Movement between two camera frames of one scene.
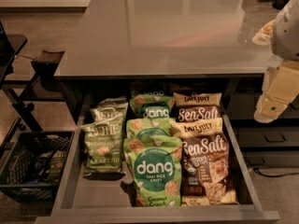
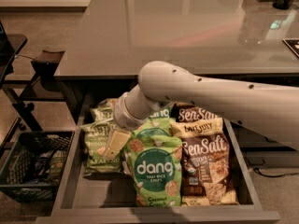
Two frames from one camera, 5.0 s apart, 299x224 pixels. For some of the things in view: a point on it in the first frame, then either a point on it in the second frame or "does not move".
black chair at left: x=10 y=44 does not move
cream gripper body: x=287 y=35 → x=123 y=116
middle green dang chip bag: x=149 y=126 does not move
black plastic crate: x=35 y=165 does not move
